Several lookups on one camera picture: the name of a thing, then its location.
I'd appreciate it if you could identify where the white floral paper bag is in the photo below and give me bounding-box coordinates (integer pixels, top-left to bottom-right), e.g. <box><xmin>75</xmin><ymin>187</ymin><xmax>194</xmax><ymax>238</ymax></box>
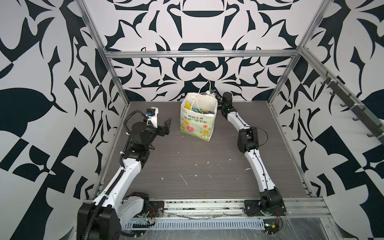
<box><xmin>180</xmin><ymin>81</ymin><xmax>218</xmax><ymax>142</ymax></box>

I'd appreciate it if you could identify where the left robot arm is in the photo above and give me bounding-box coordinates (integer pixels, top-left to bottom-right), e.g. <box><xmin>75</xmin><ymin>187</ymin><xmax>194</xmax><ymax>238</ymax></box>
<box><xmin>77</xmin><ymin>116</ymin><xmax>172</xmax><ymax>240</ymax></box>

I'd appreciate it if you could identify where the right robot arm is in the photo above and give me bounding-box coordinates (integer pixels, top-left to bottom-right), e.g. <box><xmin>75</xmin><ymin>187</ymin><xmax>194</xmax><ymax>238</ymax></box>
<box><xmin>220</xmin><ymin>92</ymin><xmax>287</xmax><ymax>217</ymax></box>

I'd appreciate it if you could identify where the small electronics board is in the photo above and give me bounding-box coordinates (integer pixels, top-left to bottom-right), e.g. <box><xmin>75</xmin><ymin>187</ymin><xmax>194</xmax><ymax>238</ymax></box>
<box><xmin>263</xmin><ymin>219</ymin><xmax>284</xmax><ymax>236</ymax></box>

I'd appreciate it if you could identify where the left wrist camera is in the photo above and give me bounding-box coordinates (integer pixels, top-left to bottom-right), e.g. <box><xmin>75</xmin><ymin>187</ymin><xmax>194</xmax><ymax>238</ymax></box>
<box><xmin>146</xmin><ymin>107</ymin><xmax>159</xmax><ymax>129</ymax></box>

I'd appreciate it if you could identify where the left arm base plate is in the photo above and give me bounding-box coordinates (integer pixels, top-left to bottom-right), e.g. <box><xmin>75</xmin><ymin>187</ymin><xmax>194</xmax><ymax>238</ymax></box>
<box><xmin>146</xmin><ymin>200</ymin><xmax>165</xmax><ymax>218</ymax></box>

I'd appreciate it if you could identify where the white slotted cable duct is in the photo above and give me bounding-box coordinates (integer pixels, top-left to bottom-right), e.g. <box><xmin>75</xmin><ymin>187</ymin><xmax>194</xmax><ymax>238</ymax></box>
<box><xmin>123</xmin><ymin>219</ymin><xmax>265</xmax><ymax>231</ymax></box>

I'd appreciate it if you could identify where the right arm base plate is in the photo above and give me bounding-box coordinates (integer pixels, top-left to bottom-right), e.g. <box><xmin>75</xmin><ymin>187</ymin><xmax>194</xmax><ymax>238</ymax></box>
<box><xmin>244</xmin><ymin>200</ymin><xmax>287</xmax><ymax>217</ymax></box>

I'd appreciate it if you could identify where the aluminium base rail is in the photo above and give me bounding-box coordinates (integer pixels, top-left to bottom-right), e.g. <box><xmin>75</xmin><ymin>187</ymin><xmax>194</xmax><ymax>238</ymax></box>
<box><xmin>76</xmin><ymin>196</ymin><xmax>331</xmax><ymax>221</ymax></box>

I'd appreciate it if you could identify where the black wall hook rack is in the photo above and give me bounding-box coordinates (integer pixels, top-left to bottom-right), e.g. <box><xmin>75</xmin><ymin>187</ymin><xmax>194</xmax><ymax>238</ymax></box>
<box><xmin>321</xmin><ymin>72</ymin><xmax>384</xmax><ymax>145</ymax></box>

